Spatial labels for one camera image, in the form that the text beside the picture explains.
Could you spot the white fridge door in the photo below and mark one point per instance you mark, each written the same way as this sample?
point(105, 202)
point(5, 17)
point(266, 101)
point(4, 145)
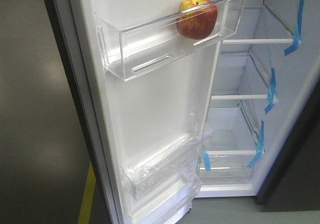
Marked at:
point(127, 121)

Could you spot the red yellow apple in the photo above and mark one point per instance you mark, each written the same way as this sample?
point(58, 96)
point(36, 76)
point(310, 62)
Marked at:
point(197, 24)

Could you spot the dark grey fridge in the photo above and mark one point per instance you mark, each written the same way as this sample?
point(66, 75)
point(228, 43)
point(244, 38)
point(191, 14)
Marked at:
point(264, 110)

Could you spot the clear middle door bin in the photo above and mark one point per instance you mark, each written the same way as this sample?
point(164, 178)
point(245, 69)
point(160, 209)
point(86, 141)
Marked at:
point(159, 167)

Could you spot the clear door bin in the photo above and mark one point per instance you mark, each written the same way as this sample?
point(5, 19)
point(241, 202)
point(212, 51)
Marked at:
point(137, 50)
point(159, 167)
point(165, 200)

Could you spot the clear upper door bin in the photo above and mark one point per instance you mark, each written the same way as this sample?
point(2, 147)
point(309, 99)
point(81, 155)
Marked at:
point(137, 50)

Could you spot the clear lower door bin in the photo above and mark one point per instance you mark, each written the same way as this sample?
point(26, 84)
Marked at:
point(165, 200)

